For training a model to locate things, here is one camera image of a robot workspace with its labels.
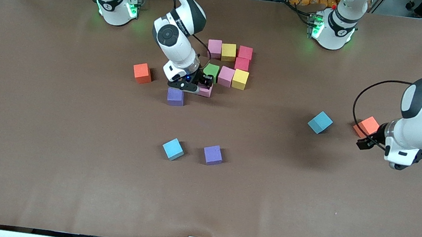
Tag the yellow foam cube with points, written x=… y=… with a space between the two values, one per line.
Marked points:
x=240 y=79
x=228 y=52

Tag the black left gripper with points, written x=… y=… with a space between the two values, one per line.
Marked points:
x=374 y=140

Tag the green foam cube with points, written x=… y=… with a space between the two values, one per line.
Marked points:
x=212 y=70

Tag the blue foam cube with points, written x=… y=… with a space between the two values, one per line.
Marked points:
x=320 y=122
x=173 y=149

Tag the pink foam cube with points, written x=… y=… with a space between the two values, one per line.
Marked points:
x=214 y=48
x=226 y=76
x=206 y=91

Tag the orange foam cube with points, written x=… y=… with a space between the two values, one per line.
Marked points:
x=366 y=124
x=142 y=73

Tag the brown paper table cover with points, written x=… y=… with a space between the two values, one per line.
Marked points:
x=201 y=198

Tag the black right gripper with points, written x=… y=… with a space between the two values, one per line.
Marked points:
x=202 y=79

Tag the red foam cube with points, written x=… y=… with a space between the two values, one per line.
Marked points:
x=242 y=64
x=245 y=53

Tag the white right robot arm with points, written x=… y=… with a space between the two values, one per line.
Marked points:
x=174 y=41

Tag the purple foam cube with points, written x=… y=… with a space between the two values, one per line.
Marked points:
x=175 y=98
x=213 y=155

